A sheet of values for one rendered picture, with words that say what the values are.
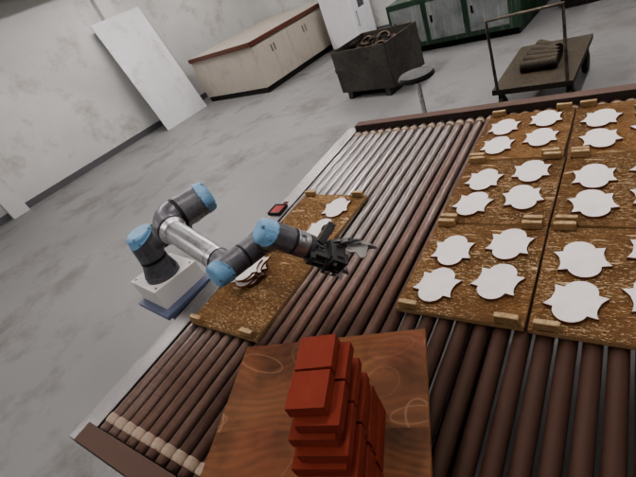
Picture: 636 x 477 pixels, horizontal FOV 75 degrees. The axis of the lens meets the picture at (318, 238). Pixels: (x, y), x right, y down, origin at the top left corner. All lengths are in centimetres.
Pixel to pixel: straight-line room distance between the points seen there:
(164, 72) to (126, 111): 115
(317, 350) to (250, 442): 38
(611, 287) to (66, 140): 921
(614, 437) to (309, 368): 62
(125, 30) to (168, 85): 125
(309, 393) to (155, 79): 937
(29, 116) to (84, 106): 99
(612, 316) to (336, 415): 75
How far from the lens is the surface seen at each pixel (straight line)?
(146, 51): 1004
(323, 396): 68
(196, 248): 126
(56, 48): 981
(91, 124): 977
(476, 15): 696
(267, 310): 148
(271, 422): 105
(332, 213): 179
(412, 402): 96
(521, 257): 136
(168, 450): 135
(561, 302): 122
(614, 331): 118
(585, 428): 106
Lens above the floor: 184
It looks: 32 degrees down
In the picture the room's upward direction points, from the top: 24 degrees counter-clockwise
